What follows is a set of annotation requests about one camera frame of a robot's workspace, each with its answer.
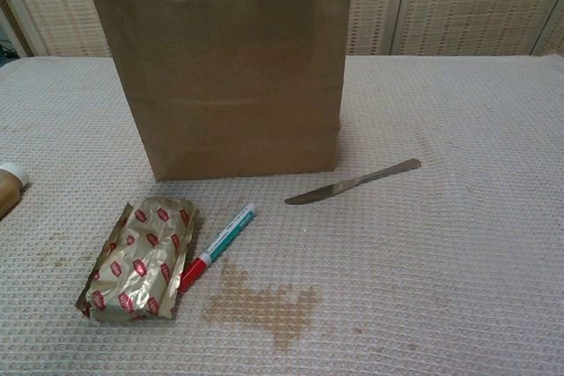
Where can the gold foil snack package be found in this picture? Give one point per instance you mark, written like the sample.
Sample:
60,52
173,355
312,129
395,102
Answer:
141,261

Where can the brown juice bottle white cap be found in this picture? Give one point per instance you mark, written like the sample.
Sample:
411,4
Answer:
9,195

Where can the marker pen with red cap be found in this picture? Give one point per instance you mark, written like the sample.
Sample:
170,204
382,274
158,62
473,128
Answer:
227,235

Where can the steel table knife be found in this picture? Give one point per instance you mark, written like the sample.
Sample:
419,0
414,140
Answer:
348,184

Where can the bamboo folding screen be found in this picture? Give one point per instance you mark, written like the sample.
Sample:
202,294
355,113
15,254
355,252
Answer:
462,6

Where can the brown paper bag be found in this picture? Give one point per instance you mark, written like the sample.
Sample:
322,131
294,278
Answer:
229,85

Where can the white woven tablecloth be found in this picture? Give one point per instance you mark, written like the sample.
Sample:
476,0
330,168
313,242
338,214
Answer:
440,151

